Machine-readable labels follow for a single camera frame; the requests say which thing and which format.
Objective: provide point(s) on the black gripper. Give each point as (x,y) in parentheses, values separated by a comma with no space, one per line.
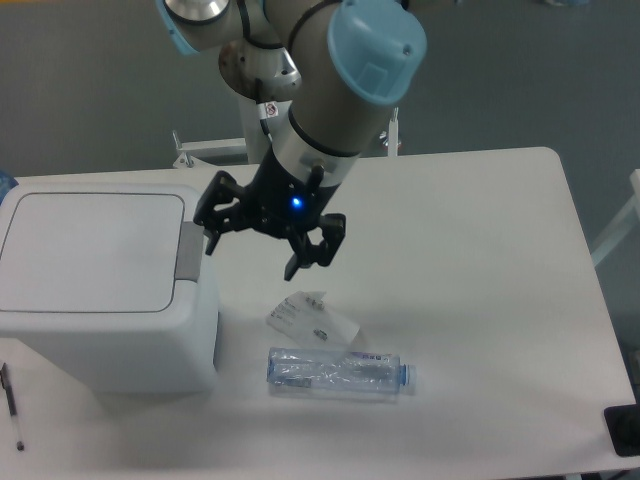
(277,204)

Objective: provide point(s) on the white push-button trash can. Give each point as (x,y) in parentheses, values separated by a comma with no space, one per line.
(111,283)

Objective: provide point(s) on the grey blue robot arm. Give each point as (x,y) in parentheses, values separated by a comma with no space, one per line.
(315,81)

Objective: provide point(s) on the clear bag with screws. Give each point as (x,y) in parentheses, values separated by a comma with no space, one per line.
(310,323)

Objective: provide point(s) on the clear plastic water bottle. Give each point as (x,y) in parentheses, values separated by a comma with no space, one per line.
(359,373)

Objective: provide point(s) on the blue object at left edge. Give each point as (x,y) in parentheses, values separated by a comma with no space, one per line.
(7,183)

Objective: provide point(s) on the black white pen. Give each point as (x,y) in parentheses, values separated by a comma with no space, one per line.
(12,407)

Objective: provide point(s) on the black device at table edge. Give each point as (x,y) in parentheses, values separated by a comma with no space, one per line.
(623,425)

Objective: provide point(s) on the white frame at right edge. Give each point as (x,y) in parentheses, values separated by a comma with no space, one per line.
(619,227)

